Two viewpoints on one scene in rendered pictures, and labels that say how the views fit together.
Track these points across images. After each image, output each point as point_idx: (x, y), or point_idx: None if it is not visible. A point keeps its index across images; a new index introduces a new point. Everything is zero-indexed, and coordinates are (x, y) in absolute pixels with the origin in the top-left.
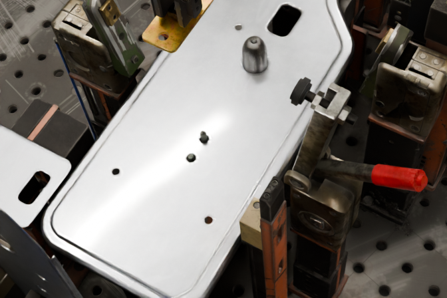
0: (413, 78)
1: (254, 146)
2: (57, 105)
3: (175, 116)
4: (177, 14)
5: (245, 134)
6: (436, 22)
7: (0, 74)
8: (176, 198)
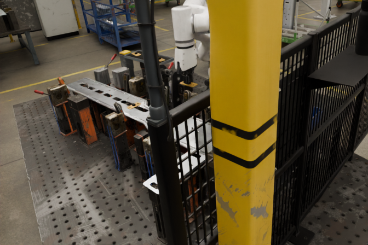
0: (194, 95)
1: (197, 123)
2: (136, 211)
3: (184, 133)
4: (192, 78)
5: (193, 124)
6: (185, 88)
7: (114, 228)
8: (207, 134)
